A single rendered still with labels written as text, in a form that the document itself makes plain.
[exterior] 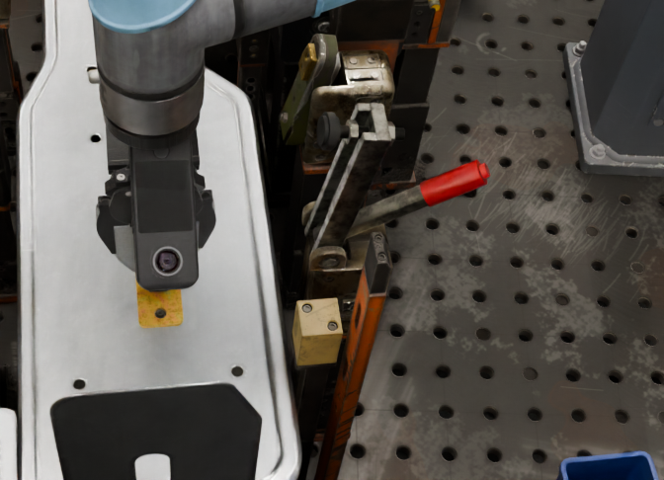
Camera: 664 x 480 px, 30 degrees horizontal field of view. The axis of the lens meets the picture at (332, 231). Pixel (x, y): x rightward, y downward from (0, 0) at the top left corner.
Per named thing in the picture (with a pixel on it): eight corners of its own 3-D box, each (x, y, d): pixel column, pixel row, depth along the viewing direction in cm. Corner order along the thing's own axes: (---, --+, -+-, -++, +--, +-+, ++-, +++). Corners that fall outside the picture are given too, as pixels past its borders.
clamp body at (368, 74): (265, 249, 147) (287, 34, 116) (360, 243, 148) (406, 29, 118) (274, 317, 142) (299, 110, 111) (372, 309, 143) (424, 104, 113)
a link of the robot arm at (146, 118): (208, 99, 85) (88, 105, 84) (207, 140, 89) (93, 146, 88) (200, 19, 89) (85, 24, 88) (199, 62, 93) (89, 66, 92)
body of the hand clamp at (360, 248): (281, 394, 136) (307, 214, 107) (342, 389, 137) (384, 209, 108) (287, 444, 133) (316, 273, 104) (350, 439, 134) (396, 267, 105)
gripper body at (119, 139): (197, 145, 104) (198, 46, 94) (206, 230, 99) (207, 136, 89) (104, 150, 102) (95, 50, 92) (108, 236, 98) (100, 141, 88)
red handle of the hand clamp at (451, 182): (306, 212, 105) (476, 142, 100) (318, 223, 107) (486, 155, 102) (312, 254, 103) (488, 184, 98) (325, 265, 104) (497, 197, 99)
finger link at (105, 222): (151, 236, 103) (157, 174, 96) (152, 254, 102) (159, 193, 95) (94, 238, 102) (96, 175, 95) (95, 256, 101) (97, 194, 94)
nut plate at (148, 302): (132, 245, 109) (132, 237, 108) (176, 242, 110) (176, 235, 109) (138, 328, 105) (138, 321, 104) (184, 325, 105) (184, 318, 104)
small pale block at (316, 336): (269, 474, 131) (295, 299, 100) (301, 471, 131) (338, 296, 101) (273, 506, 129) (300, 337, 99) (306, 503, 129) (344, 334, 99)
